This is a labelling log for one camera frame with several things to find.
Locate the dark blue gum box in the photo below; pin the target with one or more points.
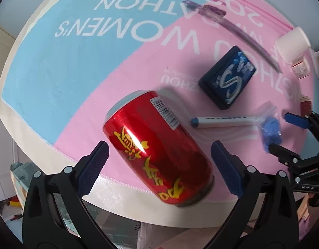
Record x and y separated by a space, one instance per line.
227 80

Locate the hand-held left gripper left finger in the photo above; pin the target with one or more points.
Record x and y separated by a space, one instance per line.
97 166

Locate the white paper cup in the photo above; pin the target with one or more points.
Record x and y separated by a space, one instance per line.
291 44

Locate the plastic bag of blue pieces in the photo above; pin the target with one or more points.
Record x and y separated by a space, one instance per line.
272 129

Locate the teal plastic bag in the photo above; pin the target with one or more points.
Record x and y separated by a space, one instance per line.
19 173

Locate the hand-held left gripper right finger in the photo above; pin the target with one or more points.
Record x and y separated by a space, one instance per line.
227 171

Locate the dark red small box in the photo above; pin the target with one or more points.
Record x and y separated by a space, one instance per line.
305 106

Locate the pink and blue printed towel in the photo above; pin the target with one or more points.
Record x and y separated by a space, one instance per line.
71 57

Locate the red drink can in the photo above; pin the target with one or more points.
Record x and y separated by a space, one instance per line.
154 145

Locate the white marker with blue cap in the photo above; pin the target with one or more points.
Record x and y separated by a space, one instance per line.
227 121

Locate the purple translucent pen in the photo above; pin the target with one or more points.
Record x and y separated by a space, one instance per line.
242 32

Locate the small white red-edged box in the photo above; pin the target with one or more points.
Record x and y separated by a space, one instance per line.
300 70

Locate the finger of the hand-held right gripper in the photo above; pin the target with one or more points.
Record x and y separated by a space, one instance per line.
286 153
295 120

